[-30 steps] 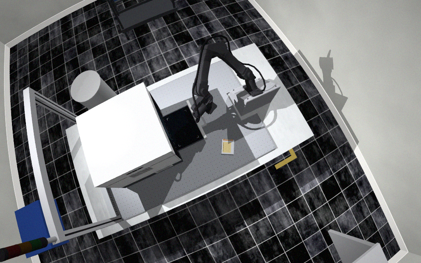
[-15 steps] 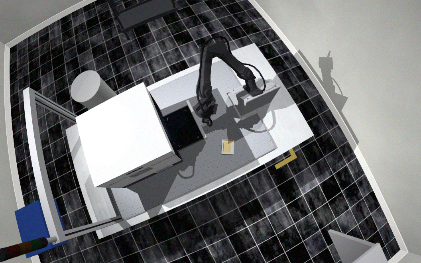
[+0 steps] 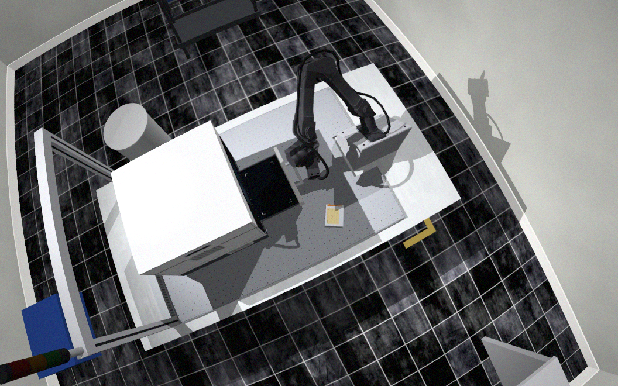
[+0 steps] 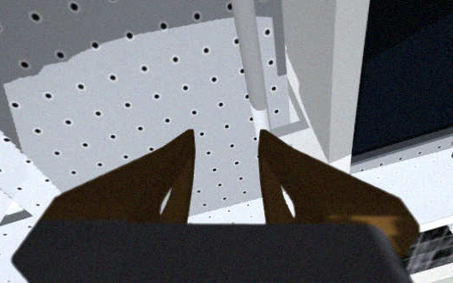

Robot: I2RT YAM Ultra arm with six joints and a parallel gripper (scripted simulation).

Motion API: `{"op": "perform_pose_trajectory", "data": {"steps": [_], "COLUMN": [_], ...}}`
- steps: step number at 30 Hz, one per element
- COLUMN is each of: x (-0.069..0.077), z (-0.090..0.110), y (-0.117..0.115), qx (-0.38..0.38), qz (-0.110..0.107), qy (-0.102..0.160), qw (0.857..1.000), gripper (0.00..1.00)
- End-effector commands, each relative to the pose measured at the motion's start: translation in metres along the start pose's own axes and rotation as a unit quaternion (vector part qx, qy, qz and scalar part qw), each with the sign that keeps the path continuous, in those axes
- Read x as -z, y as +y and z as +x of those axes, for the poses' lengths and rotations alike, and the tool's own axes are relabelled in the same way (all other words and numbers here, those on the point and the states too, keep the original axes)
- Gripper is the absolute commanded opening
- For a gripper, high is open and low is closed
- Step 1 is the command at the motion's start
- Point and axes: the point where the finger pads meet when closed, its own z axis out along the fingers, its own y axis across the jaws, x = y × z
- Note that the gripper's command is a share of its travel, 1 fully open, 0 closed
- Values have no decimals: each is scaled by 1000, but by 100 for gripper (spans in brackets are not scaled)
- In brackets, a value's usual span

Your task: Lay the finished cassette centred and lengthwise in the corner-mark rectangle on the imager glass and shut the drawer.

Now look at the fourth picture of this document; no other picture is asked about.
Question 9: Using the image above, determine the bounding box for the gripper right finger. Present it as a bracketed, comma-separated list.
[258, 129, 421, 259]

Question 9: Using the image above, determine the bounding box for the white lab instrument with drawer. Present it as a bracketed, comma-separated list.
[231, 0, 453, 173]

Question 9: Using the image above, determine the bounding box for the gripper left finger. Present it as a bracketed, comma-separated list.
[35, 129, 196, 224]

